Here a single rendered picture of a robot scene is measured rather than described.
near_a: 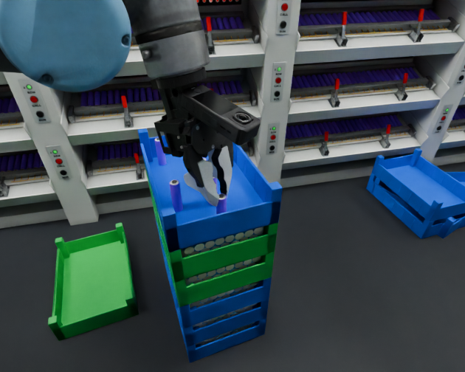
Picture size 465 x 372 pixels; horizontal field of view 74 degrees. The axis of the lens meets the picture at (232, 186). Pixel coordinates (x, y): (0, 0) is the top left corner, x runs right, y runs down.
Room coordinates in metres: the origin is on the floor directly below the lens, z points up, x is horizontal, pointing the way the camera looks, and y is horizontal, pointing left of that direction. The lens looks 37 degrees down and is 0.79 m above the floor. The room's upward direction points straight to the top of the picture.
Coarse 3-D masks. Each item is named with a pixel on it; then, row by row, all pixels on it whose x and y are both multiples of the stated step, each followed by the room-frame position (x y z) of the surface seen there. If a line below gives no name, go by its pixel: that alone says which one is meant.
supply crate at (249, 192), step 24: (144, 144) 0.60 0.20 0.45; (168, 168) 0.57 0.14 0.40; (240, 168) 0.57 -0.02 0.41; (168, 192) 0.49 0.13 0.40; (192, 192) 0.49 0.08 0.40; (240, 192) 0.49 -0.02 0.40; (264, 192) 0.46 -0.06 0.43; (168, 216) 0.34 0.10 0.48; (192, 216) 0.42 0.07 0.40; (216, 216) 0.37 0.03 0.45; (240, 216) 0.38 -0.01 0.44; (264, 216) 0.40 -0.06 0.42; (168, 240) 0.34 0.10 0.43; (192, 240) 0.35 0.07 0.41
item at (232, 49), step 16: (208, 0) 1.09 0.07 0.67; (224, 0) 1.10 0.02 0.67; (240, 0) 1.12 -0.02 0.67; (208, 16) 1.08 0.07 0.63; (224, 16) 1.09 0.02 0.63; (240, 16) 1.10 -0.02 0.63; (256, 16) 1.05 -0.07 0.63; (208, 32) 0.95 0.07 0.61; (224, 32) 1.00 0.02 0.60; (240, 32) 1.01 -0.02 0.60; (256, 32) 1.00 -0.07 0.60; (208, 48) 0.92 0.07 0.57; (224, 48) 0.97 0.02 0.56; (240, 48) 0.97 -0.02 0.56; (256, 48) 0.98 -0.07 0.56; (128, 64) 0.88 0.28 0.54; (208, 64) 0.93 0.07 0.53; (224, 64) 0.94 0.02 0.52; (240, 64) 0.96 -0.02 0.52; (256, 64) 0.97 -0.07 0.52
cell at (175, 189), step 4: (172, 180) 0.44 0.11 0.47; (176, 180) 0.44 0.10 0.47; (172, 184) 0.43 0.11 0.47; (176, 184) 0.43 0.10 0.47; (172, 188) 0.43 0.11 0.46; (176, 188) 0.43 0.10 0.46; (172, 192) 0.43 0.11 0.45; (176, 192) 0.43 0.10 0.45; (180, 192) 0.44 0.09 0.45; (172, 196) 0.43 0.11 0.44; (176, 196) 0.43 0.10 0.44; (180, 196) 0.43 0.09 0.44; (172, 200) 0.43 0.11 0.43; (176, 200) 0.43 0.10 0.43; (180, 200) 0.43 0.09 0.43; (176, 204) 0.43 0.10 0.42; (180, 204) 0.43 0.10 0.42; (176, 208) 0.43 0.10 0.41; (180, 208) 0.43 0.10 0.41
